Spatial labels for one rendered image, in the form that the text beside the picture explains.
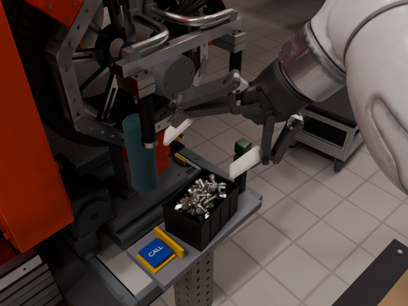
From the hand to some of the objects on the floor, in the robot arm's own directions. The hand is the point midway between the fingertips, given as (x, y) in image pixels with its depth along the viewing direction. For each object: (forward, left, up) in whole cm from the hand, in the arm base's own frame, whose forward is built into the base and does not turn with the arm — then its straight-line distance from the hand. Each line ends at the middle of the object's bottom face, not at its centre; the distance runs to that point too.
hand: (204, 152), depth 62 cm
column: (+21, -12, -97) cm, 100 cm away
